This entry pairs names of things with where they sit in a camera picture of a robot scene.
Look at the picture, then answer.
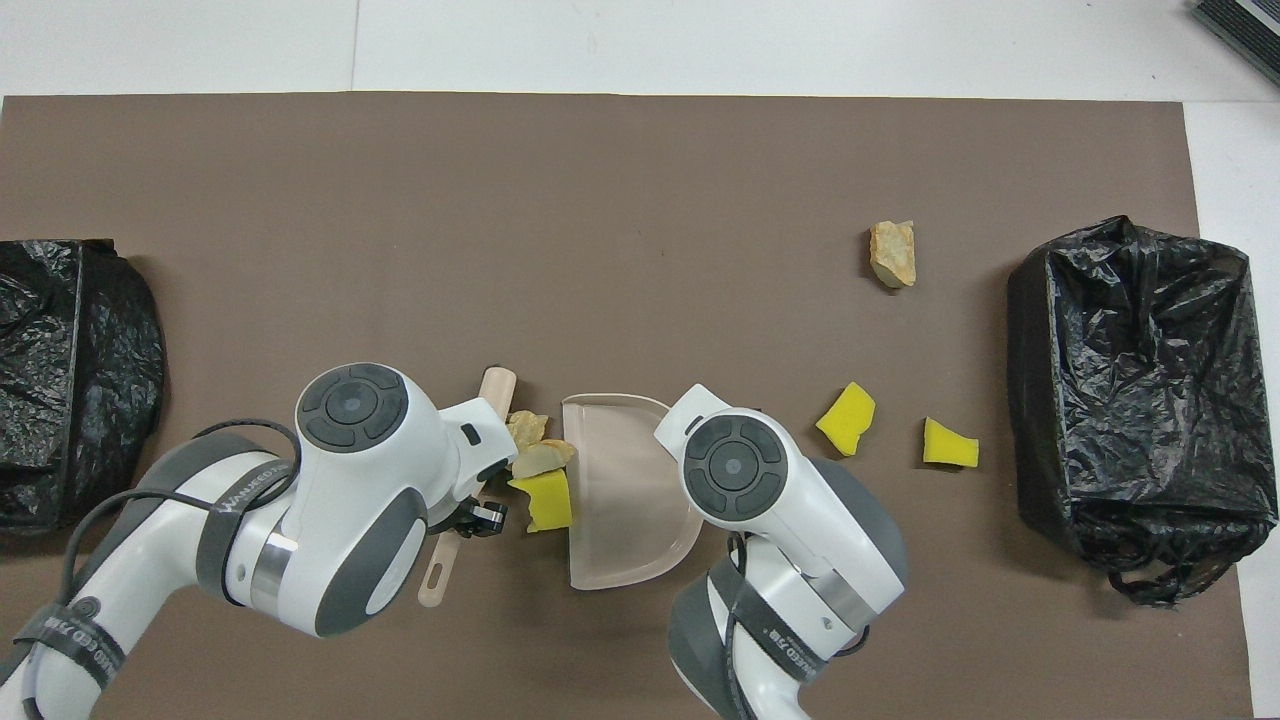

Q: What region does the yellow green sponge piece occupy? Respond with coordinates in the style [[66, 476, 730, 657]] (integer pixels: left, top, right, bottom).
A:
[[508, 468, 574, 534]]

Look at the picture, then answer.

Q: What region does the orange striped croissant piece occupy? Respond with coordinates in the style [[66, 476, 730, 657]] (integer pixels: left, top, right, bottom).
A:
[[512, 440, 578, 479]]

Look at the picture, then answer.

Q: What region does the beige plastic dustpan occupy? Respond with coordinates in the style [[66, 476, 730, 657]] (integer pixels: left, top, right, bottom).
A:
[[560, 393, 704, 592]]

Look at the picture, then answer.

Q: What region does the small yellow sponge piece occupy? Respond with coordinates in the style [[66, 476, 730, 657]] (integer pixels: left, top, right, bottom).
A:
[[922, 417, 980, 469]]

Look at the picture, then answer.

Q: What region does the pale bread chunk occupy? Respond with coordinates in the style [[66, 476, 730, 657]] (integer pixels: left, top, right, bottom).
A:
[[868, 220, 917, 290]]

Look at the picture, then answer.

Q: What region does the black bag lined bin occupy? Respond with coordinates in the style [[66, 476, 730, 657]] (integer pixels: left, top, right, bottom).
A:
[[0, 238, 167, 534], [1005, 215, 1280, 609]]

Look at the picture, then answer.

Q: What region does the brown table mat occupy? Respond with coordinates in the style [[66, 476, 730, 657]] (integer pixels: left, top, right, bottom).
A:
[[0, 92, 1256, 720]]

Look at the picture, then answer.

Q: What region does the grey ribbed device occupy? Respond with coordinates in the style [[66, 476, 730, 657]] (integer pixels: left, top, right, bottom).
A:
[[1190, 0, 1280, 87]]

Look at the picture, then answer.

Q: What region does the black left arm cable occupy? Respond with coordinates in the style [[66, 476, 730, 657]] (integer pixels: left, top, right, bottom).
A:
[[0, 418, 303, 720]]

